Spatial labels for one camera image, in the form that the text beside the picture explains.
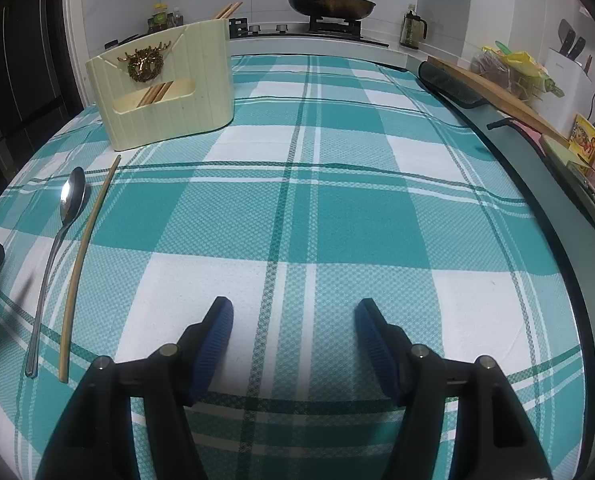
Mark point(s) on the white knife block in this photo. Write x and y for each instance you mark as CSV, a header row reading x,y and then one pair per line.
x,y
570,72

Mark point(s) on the white kitchen counter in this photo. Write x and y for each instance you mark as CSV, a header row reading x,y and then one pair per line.
x,y
327,49

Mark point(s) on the pink cloth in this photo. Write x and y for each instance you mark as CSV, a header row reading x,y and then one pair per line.
x,y
527,132

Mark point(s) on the small sauce bottle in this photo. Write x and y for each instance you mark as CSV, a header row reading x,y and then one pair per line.
x,y
177,17

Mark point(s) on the brown wooden chopstick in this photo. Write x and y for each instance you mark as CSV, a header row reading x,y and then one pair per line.
x,y
153,95
235,8
80,270
221,12

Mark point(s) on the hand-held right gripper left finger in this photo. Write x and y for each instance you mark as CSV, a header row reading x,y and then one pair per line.
x,y
212,350

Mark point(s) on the yellow plastic bag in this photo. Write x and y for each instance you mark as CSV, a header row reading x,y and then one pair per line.
x,y
525,62

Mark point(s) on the clear bag of brown food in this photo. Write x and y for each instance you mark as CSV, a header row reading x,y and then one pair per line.
x,y
487,67

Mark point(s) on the green label sauce bottle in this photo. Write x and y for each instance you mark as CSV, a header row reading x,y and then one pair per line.
x,y
160,17

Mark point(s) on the grey refrigerator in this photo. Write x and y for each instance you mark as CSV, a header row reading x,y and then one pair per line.
x,y
22,60

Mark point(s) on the yellow printed box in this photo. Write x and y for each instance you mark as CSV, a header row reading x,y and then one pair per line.
x,y
585,137

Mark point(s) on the cream ribbed utensil holder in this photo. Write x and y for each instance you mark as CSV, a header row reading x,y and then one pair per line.
x,y
197,85

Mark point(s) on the dark glass teapot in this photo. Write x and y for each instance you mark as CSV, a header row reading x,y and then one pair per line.
x,y
411,30

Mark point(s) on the black gas stove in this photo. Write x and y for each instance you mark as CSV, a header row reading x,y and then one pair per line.
x,y
287,30

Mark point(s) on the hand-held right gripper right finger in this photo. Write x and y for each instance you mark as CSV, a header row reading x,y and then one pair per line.
x,y
377,350

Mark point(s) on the large steel spoon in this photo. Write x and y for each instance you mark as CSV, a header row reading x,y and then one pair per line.
x,y
71,197

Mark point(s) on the teal plaid tablecloth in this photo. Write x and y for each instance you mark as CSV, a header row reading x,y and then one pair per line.
x,y
302,210

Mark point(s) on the wooden cutting board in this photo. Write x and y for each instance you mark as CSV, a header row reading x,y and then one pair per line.
x,y
470,77

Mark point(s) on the black tray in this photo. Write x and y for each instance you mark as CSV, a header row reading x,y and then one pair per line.
x,y
452,87

